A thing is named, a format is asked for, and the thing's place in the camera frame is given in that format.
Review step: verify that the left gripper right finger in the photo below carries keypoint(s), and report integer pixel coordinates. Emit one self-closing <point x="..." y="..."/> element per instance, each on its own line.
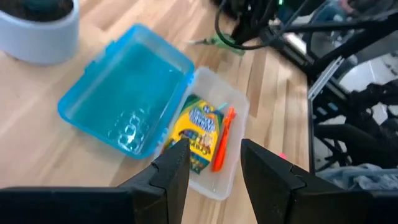
<point x="267" y="186"/>

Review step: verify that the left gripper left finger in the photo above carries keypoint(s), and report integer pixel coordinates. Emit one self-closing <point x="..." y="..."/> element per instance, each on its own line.
<point x="168" y="180"/>

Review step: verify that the clear pencil box blue lid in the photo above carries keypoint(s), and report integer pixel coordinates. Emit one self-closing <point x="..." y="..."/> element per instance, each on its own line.
<point x="124" y="93"/>

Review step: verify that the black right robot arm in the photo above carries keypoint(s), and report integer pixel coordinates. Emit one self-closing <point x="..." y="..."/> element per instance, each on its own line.
<point x="248" y="18"/>

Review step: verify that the orange pen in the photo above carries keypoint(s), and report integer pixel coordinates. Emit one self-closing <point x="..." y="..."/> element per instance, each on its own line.
<point x="222" y="146"/>

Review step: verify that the yellow crayon box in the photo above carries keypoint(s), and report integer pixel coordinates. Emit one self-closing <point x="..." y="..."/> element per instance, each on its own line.
<point x="199" y="124"/>

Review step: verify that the grey blue cloth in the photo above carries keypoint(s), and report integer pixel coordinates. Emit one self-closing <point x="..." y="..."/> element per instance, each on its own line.
<point x="357" y="179"/>

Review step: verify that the small teal pen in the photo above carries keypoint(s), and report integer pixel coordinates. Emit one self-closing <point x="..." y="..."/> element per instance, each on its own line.
<point x="222" y="106"/>

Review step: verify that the black office chair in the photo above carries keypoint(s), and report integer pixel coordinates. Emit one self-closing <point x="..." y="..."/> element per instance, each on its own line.
<point x="357" y="143"/>

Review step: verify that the person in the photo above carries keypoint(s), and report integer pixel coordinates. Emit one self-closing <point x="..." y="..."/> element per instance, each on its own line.
<point x="326" y="12"/>

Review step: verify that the green plant in white pot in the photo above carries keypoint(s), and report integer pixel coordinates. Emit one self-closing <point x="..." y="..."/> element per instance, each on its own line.
<point x="37" y="40"/>

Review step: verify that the black table frame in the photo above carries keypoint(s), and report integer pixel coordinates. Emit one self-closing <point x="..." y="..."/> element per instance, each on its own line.
<point x="311" y="124"/>

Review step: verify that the silver aluminium rail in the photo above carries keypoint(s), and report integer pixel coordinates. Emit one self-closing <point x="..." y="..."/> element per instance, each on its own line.
<point x="325" y="77"/>

